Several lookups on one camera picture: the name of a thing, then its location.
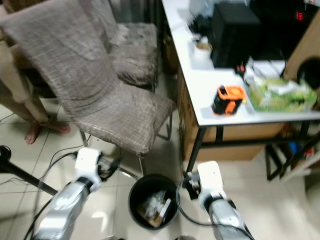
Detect black round rubbish bin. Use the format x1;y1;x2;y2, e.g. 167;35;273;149
128;173;180;231

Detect white paper trash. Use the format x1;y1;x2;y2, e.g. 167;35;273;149
137;191;172;228

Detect brown cardboard box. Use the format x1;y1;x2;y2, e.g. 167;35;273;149
177;64;287;161

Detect black tripod stand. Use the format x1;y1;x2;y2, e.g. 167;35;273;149
0;145;59;196

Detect orange and black tool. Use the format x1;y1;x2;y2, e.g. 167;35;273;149
210;84;248;117

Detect black metal rack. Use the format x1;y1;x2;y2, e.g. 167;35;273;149
265;135;320;181

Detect barefoot person in beige trousers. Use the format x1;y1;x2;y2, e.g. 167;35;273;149
0;7;71;146

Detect green tray with packets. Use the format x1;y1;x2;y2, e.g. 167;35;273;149
247;76;319;114

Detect small white cup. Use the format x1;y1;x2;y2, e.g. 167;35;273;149
193;42;212;62

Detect black box-shaped device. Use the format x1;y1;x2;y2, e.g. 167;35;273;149
209;4;264;69

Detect brown wooden board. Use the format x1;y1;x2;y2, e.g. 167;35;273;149
282;19;320;87

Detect black computer case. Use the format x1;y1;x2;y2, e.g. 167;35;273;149
250;0;320;56

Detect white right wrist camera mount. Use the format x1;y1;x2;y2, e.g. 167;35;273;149
196;160;225;209

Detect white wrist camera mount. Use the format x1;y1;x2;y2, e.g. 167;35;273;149
196;160;225;209
74;147;103;189

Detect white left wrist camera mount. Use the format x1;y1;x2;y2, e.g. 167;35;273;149
74;147;103;189

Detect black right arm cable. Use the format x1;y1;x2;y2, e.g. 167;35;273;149
175;179;212;227

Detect thin black floor cable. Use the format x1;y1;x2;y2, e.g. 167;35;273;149
30;145;81;176

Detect white table with black frame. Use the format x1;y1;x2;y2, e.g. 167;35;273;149
160;0;320;174

